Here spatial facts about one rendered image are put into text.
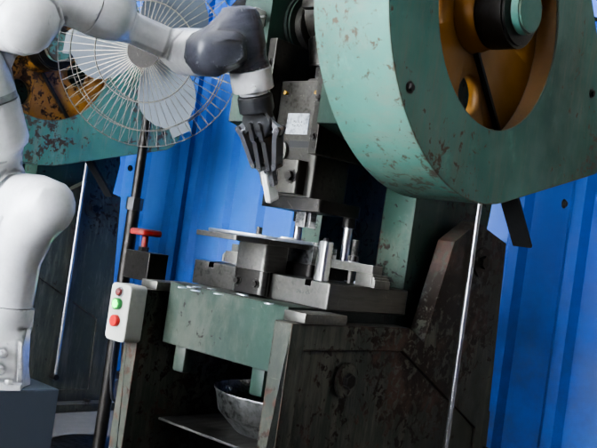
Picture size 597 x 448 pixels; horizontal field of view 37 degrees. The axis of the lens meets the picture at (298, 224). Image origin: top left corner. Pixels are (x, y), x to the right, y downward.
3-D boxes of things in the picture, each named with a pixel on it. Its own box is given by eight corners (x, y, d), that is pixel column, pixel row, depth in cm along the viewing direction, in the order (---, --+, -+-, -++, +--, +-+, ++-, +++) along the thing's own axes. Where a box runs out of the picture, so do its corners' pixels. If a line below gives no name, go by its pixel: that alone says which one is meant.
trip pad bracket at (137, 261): (139, 328, 216) (151, 248, 216) (115, 321, 222) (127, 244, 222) (158, 328, 220) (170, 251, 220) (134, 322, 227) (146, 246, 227)
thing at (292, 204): (317, 222, 206) (321, 199, 206) (257, 215, 219) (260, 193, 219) (360, 229, 218) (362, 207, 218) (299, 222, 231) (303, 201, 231)
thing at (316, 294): (326, 310, 191) (330, 283, 191) (190, 282, 221) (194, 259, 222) (405, 315, 214) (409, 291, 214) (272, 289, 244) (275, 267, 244)
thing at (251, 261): (228, 294, 191) (237, 232, 191) (186, 285, 200) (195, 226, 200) (304, 300, 209) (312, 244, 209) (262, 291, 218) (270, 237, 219)
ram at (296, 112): (298, 196, 203) (316, 68, 204) (252, 191, 214) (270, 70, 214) (345, 204, 216) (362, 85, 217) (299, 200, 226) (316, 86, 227)
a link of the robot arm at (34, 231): (21, 316, 152) (43, 173, 152) (-42, 299, 162) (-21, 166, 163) (71, 316, 161) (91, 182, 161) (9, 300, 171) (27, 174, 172)
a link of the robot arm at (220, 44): (182, 82, 181) (206, 84, 173) (170, 17, 177) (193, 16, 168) (256, 63, 190) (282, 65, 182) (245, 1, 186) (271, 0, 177)
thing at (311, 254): (311, 264, 209) (314, 245, 209) (266, 257, 219) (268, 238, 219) (334, 267, 216) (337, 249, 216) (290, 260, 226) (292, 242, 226)
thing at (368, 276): (373, 288, 198) (380, 243, 199) (317, 278, 210) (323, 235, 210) (389, 290, 203) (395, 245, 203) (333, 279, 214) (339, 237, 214)
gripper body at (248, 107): (227, 98, 186) (234, 140, 189) (257, 98, 180) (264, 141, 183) (250, 89, 191) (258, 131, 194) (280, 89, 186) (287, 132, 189)
